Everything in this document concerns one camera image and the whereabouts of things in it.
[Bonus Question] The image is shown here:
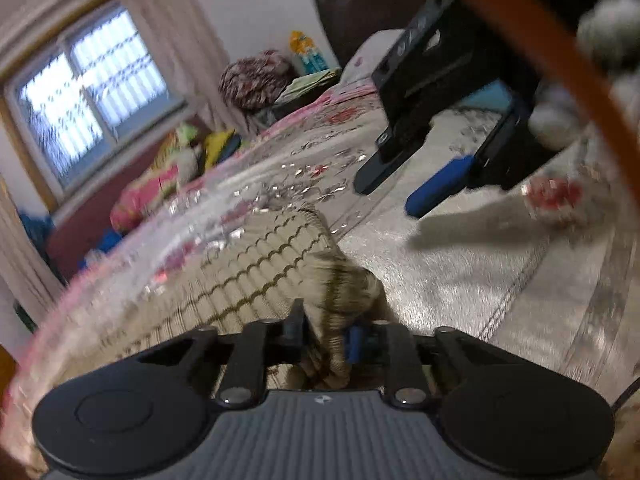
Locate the beige striped knit sweater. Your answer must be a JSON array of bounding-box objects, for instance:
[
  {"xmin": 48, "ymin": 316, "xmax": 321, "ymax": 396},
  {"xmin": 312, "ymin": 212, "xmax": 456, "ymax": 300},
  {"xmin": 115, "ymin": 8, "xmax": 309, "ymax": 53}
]
[{"xmin": 28, "ymin": 205, "xmax": 390, "ymax": 390}]

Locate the teal blue cloth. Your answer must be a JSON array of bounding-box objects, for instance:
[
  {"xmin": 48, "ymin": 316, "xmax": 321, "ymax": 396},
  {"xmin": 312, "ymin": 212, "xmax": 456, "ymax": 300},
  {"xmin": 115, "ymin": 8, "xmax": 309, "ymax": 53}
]
[{"xmin": 454, "ymin": 80, "xmax": 512, "ymax": 113}]

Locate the pink polka dot pillow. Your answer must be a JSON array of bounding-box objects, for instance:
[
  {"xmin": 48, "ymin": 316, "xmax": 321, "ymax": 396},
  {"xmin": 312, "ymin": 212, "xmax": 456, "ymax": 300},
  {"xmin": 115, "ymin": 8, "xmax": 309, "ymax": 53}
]
[{"xmin": 340, "ymin": 29, "xmax": 404, "ymax": 84}]

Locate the light green folded fabric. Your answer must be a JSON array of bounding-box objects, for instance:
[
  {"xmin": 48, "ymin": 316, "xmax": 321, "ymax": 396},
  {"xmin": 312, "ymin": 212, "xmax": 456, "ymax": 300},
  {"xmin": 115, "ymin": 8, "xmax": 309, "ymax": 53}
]
[{"xmin": 274, "ymin": 68, "xmax": 341, "ymax": 105}]

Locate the cartoon picture box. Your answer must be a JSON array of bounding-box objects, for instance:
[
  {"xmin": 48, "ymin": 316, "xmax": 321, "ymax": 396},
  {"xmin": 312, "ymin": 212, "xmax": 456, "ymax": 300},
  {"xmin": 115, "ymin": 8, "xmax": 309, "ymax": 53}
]
[{"xmin": 288, "ymin": 30, "xmax": 329, "ymax": 75}]

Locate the floral satin bedspread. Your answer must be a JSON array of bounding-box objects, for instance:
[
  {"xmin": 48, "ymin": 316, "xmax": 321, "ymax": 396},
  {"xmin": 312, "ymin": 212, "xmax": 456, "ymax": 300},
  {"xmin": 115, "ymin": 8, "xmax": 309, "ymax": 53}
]
[{"xmin": 1, "ymin": 91, "xmax": 639, "ymax": 474}]

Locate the dark floral bundle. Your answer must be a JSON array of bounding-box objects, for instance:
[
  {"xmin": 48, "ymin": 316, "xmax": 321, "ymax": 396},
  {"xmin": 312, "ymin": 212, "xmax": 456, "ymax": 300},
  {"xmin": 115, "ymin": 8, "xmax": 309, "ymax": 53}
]
[{"xmin": 219, "ymin": 49, "xmax": 295, "ymax": 110}]

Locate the yellow folded cloth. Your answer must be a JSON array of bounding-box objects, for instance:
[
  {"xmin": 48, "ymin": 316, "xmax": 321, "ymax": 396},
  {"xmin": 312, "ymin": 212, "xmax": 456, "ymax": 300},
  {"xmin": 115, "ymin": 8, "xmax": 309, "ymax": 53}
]
[{"xmin": 203, "ymin": 129, "xmax": 242, "ymax": 170}]

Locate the blue garment on bed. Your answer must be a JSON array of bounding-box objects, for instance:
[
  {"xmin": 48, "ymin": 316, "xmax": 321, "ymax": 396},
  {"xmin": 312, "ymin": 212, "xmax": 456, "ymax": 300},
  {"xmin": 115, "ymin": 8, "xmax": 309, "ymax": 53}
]
[{"xmin": 79, "ymin": 229, "xmax": 122, "ymax": 270}]

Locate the white stuffed toy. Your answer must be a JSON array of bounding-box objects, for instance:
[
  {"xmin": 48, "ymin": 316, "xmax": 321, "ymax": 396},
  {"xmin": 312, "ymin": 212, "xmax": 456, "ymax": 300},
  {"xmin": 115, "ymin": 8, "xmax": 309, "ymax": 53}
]
[{"xmin": 172, "ymin": 146, "xmax": 202, "ymax": 186}]

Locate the pink floral folded quilt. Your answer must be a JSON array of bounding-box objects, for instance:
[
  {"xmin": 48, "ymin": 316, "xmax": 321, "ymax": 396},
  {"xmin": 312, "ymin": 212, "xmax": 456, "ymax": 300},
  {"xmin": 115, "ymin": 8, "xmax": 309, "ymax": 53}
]
[{"xmin": 110, "ymin": 122, "xmax": 200, "ymax": 233}]

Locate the dark red headboard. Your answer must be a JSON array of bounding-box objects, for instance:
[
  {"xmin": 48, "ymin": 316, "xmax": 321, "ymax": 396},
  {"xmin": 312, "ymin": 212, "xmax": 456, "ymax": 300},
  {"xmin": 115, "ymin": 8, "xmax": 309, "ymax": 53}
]
[{"xmin": 46, "ymin": 123, "xmax": 212, "ymax": 281}]

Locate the beige left curtain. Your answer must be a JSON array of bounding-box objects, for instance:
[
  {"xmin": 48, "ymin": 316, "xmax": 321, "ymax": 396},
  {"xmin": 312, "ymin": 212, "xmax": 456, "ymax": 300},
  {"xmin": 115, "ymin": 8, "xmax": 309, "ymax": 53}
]
[{"xmin": 0, "ymin": 181, "xmax": 64, "ymax": 325}]

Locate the beige curtain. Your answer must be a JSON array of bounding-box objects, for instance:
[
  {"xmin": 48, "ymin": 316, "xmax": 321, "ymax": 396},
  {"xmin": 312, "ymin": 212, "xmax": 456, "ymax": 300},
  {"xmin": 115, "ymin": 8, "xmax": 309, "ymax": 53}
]
[
  {"xmin": 0, "ymin": 181, "xmax": 64, "ymax": 325},
  {"xmin": 119, "ymin": 0, "xmax": 257, "ymax": 136}
]

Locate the blue plastic bag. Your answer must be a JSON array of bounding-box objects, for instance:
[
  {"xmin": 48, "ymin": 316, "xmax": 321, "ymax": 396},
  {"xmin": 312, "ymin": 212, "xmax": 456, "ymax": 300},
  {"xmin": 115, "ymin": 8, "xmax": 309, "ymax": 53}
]
[{"xmin": 18, "ymin": 210, "xmax": 54, "ymax": 261}]

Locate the beige right curtain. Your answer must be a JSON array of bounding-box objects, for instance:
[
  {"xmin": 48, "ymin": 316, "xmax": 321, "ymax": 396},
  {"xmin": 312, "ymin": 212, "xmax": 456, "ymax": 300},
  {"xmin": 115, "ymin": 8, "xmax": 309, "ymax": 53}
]
[{"xmin": 119, "ymin": 0, "xmax": 257, "ymax": 136}]

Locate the window with bars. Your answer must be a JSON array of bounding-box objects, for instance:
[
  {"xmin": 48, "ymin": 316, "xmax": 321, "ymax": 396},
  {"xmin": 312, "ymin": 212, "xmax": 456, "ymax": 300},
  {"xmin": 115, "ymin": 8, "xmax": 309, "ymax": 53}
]
[{"xmin": 6, "ymin": 0, "xmax": 186, "ymax": 200}]

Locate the orange strap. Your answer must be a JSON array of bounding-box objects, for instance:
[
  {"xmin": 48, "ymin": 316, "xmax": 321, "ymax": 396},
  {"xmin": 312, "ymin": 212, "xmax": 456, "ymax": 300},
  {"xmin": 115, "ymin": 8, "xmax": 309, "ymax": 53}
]
[{"xmin": 429, "ymin": 0, "xmax": 640, "ymax": 201}]

